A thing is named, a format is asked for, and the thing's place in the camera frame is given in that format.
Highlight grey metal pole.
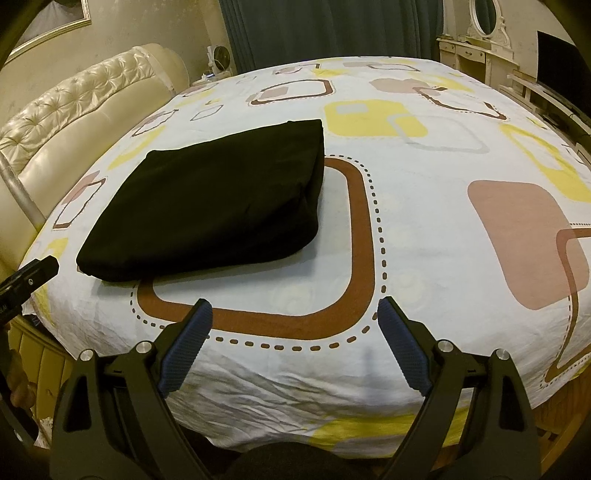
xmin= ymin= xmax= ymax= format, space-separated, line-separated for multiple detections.
xmin=0 ymin=152 xmax=45 ymax=228

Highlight cream tufted headboard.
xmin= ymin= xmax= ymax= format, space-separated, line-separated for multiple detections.
xmin=0 ymin=44 xmax=190 ymax=278

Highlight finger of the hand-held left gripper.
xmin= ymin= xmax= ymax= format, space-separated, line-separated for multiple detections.
xmin=18 ymin=257 xmax=60 ymax=292

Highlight patterned white bed sheet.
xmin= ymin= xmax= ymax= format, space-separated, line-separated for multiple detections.
xmin=21 ymin=55 xmax=591 ymax=455

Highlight yellow wooden bed base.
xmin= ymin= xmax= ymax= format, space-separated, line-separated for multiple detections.
xmin=8 ymin=318 xmax=71 ymax=462

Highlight small white desk fan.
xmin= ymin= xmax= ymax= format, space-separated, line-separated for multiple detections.
xmin=205 ymin=44 xmax=233 ymax=77

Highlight white vanity table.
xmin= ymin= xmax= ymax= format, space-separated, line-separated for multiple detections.
xmin=436 ymin=37 xmax=514 ymax=88

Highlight person's left hand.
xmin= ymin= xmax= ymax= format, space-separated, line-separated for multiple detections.
xmin=8 ymin=350 xmax=37 ymax=408

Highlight framed wall picture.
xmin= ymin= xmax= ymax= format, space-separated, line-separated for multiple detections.
xmin=8 ymin=0 xmax=93 ymax=63

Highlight dark teal curtain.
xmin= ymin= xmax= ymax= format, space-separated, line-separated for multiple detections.
xmin=217 ymin=0 xmax=446 ymax=75

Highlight white television stand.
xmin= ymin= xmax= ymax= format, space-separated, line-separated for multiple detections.
xmin=507 ymin=73 xmax=591 ymax=160

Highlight black pants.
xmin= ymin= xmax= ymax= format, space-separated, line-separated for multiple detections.
xmin=76 ymin=119 xmax=326 ymax=283

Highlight black television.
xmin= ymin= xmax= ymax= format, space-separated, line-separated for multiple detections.
xmin=536 ymin=31 xmax=590 ymax=115

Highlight white oval vanity mirror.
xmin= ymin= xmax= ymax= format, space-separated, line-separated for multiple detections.
xmin=465 ymin=0 xmax=513 ymax=51

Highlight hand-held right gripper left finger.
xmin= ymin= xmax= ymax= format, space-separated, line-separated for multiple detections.
xmin=48 ymin=298 xmax=214 ymax=480

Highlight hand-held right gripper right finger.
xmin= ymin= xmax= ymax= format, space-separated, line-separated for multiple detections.
xmin=378 ymin=296 xmax=542 ymax=480

